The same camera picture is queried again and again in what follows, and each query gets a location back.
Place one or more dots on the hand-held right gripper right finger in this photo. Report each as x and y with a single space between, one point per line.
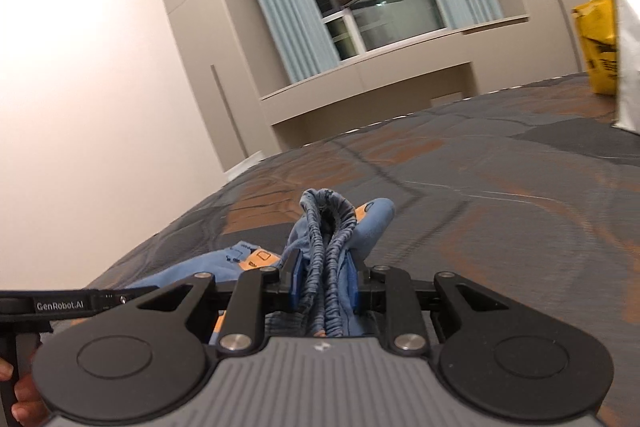
353 287

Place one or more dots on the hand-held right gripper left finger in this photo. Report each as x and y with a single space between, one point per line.
296 279

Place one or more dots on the blue printed pants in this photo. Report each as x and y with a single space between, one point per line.
325 232

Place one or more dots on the person's left hand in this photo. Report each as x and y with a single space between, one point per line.
30 399

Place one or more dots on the grey quilted mattress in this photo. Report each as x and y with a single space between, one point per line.
475 217

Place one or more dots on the beige window sill cabinet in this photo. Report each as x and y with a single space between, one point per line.
400 82

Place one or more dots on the beige built-in wardrobe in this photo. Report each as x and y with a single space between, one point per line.
540 7
210 72

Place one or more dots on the yellow paper bag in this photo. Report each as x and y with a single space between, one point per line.
600 52

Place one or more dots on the white shopping bag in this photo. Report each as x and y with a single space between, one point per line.
629 57

